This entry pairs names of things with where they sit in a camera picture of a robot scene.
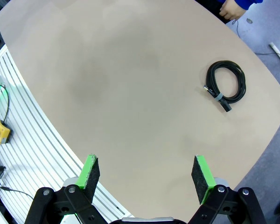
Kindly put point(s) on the silver aluminium frame rails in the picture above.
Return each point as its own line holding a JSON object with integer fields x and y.
{"x": 37, "y": 151}

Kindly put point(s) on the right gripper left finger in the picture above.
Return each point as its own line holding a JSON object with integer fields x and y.
{"x": 91, "y": 177}

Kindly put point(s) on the yellow emergency stop button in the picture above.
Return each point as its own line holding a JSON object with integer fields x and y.
{"x": 1, "y": 133}

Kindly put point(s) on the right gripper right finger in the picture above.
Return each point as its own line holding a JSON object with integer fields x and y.
{"x": 200, "y": 179}

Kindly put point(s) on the person's left hand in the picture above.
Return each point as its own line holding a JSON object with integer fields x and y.
{"x": 231, "y": 10}

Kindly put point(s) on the blue sleeved left forearm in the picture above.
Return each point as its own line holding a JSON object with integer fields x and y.
{"x": 247, "y": 3}

